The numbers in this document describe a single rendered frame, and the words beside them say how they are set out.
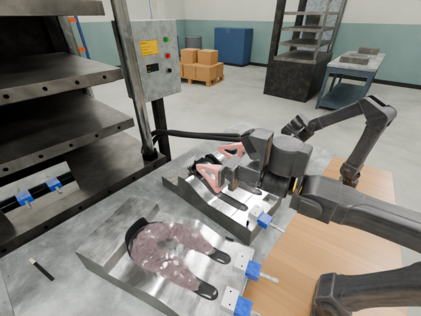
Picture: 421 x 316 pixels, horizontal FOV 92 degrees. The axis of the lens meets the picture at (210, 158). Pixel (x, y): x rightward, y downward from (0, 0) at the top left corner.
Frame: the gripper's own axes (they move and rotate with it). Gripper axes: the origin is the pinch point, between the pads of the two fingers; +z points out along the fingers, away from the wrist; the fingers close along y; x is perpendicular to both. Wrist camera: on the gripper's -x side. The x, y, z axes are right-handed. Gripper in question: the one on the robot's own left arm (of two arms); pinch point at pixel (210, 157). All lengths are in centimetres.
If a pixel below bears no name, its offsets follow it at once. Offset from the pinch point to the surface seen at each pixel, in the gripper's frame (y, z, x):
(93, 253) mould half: 26.5, 25.0, 28.4
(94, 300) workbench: 33, 20, 39
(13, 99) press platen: 14, 73, -7
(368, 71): -383, -43, 45
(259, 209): -15.8, -10.2, 28.4
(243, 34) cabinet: -645, 300, 20
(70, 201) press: 16, 68, 40
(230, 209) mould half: -12.8, -0.1, 31.2
